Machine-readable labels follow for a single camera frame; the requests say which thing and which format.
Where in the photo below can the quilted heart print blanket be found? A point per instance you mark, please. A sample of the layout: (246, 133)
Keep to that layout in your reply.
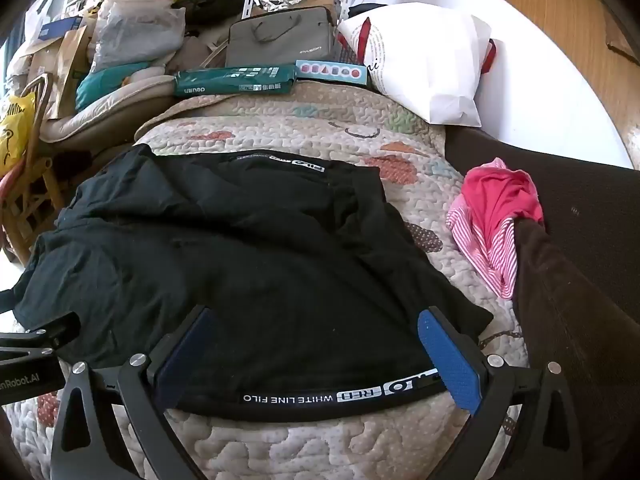
(300, 120)

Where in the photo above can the yellow printed plastic bag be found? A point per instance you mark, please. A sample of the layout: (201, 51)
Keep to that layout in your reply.
(15, 135)

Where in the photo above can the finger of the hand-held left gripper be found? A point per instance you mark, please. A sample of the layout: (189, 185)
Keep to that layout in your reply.
(40, 335)

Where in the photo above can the black pants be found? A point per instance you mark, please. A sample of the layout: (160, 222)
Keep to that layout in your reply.
(225, 260)

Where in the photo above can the teal cushion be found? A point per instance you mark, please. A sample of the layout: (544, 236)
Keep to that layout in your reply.
(100, 85)

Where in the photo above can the white plastic bag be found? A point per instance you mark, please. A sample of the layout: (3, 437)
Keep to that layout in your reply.
(135, 30)

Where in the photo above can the light blue shapes box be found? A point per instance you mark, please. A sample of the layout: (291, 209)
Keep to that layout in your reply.
(330, 71)

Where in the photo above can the beige padded mat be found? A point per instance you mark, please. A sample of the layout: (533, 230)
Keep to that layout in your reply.
(100, 120)

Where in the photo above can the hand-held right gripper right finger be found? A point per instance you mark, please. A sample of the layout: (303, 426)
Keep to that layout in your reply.
(450, 360)

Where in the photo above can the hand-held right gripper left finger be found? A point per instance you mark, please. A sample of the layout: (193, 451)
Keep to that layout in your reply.
(186, 360)

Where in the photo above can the green paper ream pack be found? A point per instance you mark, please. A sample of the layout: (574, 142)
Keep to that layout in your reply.
(225, 82)

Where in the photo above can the wooden chair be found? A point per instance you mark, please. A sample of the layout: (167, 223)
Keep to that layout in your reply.
(30, 200)

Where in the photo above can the brown paper bag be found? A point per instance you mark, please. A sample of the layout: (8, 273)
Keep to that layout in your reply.
(70, 70)

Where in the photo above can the dark brown cloth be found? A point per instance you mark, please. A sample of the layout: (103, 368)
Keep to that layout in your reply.
(575, 285)

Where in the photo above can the pink striped garment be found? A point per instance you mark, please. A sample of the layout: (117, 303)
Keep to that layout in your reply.
(495, 195)

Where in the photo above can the grey laptop bag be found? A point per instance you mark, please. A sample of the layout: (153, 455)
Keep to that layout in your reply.
(280, 45)

